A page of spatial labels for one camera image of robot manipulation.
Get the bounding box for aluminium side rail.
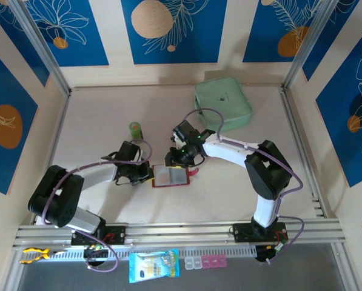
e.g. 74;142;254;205
280;89;326;218

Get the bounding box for red card holder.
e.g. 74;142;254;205
152;164;199;189

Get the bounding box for mint green zip pouch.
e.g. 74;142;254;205
194;76;255;133

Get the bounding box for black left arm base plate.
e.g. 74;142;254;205
70;226;127;246

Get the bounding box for black electronics module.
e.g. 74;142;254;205
255;241;289;264
83;244;110;264

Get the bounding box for clear pill box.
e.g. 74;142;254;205
184;257;203;270

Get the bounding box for blue snack packet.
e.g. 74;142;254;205
128;248;181;284

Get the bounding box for yellow-handled pliers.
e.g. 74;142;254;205
20;247;68;265

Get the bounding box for green cylindrical bottle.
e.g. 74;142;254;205
129;121;144;144

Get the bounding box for aluminium frame post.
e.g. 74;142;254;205
282;0;341;92
9;0;72;96

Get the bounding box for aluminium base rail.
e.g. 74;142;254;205
12;219;347;248

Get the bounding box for pink pill box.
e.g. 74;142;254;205
201;255;228;269

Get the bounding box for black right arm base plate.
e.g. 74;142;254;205
232;222;288;243

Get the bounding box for grey slotted cable duct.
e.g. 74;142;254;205
52;246;257;261

